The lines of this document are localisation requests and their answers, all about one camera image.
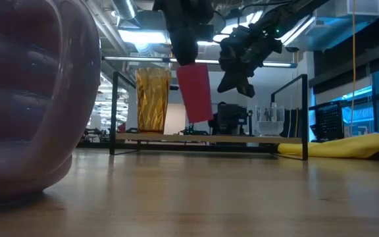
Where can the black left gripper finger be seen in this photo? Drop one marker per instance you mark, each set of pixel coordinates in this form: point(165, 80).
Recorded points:
point(184, 49)

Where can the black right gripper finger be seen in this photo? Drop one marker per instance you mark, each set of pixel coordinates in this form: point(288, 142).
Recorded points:
point(228, 82)
point(246, 88)

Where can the pink plastic cup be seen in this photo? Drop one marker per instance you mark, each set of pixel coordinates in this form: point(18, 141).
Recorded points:
point(196, 95)

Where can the amber faceted glass tumbler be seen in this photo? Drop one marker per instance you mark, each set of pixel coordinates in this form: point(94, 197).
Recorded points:
point(153, 102)

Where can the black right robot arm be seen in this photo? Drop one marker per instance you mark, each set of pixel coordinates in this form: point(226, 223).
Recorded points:
point(291, 13)

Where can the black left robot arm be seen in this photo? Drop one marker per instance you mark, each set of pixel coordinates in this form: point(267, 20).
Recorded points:
point(183, 5)

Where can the long ceiling tube lamp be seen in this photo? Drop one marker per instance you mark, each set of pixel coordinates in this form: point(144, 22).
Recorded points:
point(275, 64)

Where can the black machine in background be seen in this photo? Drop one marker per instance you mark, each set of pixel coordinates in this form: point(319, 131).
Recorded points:
point(230, 118)

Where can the clear glass on rack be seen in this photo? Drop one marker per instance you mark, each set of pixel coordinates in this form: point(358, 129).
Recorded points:
point(270, 121)

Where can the black perforated crate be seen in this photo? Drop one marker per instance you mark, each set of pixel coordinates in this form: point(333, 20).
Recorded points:
point(329, 121)

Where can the yellow cloth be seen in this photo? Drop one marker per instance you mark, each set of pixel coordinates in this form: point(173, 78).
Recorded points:
point(347, 146)

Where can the white ceiling unit box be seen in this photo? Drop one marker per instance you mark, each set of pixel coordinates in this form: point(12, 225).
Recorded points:
point(364, 6)

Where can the purple ribbed plastic cup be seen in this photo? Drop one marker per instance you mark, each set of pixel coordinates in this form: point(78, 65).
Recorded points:
point(28, 98)

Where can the black overhead stand frame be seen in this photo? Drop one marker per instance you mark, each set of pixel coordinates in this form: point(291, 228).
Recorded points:
point(174, 87)

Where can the dome ceiling camera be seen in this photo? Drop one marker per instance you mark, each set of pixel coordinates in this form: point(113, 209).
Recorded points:
point(292, 49)

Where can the wooden shelf with black frame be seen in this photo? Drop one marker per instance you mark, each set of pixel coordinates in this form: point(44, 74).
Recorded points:
point(209, 138)

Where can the silver ceiling air duct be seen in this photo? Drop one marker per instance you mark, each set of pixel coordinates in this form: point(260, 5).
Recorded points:
point(125, 8)

